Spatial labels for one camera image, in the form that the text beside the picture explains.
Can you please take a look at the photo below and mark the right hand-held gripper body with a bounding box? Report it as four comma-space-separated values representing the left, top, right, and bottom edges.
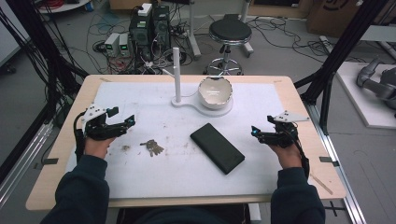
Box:
261, 110, 311, 148

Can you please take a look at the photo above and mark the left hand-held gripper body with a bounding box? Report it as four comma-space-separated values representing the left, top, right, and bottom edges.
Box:
81, 104, 129, 141

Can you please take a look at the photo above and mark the person's left hand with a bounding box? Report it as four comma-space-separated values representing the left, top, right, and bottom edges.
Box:
83, 136, 116, 160

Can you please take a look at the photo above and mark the person's right hand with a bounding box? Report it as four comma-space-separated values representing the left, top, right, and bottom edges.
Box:
269, 143, 303, 171

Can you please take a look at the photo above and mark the wooden table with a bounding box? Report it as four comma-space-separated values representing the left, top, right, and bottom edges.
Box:
25, 74, 347, 212

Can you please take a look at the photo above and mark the bunch of keys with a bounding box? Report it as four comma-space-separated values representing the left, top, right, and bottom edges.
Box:
139, 138, 165, 158

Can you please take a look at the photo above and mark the black power bank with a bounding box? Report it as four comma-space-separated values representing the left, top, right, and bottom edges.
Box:
190, 122, 247, 175

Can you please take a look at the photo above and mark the black tape strip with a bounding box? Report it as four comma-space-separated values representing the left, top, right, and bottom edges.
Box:
33, 157, 60, 171
318, 156, 341, 168

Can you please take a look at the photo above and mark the white eggshell-shaped bowl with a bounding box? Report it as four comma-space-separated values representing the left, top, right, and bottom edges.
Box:
197, 76, 233, 110

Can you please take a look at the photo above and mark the white stand with pole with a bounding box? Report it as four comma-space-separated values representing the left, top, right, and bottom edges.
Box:
162, 47, 234, 118

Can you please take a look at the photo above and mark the grey bench power supply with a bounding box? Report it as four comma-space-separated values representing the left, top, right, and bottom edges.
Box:
118, 33, 132, 58
104, 32, 121, 58

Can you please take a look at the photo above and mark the white table mat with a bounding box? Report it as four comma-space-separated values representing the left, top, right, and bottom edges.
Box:
64, 81, 313, 200

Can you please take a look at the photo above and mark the black computer tower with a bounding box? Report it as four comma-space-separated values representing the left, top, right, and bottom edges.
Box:
128, 5, 154, 63
151, 5, 172, 53

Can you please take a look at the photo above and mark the white floor platform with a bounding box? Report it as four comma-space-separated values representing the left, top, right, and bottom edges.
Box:
335, 61, 396, 130

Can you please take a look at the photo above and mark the white table leg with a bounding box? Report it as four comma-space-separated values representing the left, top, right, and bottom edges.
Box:
247, 203, 262, 224

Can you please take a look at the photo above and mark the white power strip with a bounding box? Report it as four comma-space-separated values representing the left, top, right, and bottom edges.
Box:
318, 35, 334, 54

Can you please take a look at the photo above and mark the black round stool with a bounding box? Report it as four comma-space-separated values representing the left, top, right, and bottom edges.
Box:
204, 18, 254, 77

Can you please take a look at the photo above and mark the white box on computer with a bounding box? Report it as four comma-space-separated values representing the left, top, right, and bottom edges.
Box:
137, 2, 153, 18

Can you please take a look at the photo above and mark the white metal stand leg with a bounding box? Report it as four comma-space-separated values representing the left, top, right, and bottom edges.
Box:
186, 0, 203, 61

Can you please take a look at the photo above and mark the cardboard box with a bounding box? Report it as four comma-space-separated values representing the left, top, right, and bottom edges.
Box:
305, 0, 363, 39

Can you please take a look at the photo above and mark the left hand-held gripper cable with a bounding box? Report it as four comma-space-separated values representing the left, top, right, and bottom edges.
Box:
73, 111, 87, 163

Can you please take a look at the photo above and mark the hand-held gripper cable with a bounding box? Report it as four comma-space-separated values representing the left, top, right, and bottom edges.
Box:
291, 122, 311, 180
73, 111, 87, 163

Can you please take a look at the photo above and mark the right hand-held gripper cable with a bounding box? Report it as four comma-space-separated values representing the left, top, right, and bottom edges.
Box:
291, 122, 311, 180

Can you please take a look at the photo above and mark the tangle of floor cables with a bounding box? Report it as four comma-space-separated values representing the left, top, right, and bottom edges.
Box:
248, 16, 367, 63

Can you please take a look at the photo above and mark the black metal frame post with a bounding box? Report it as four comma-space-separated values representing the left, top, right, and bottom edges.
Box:
293, 0, 386, 135
5, 0, 90, 125

